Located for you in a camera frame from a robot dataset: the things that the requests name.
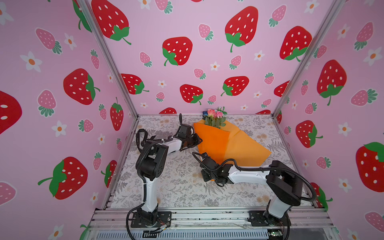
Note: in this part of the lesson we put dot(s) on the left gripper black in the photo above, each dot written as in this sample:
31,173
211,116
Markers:
196,140

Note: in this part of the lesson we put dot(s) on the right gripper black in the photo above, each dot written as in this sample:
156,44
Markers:
204,177

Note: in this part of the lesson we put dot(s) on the orange wrapping paper sheet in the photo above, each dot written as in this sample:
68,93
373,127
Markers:
229,142

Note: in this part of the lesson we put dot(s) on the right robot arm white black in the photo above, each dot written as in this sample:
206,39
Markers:
289,187

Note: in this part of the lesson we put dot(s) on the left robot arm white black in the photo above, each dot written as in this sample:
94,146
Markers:
150,165

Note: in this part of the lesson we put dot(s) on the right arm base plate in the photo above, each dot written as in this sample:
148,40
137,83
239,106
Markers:
263,219

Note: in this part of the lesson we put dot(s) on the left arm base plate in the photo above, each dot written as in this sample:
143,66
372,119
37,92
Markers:
147,220

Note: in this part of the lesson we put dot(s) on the left corner aluminium post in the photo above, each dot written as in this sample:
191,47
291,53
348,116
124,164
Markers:
90,18

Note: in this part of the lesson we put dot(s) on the corner aluminium post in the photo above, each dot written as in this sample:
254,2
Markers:
90,18
324,27

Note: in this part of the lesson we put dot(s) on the right corner aluminium post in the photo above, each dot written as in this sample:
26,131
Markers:
324,27

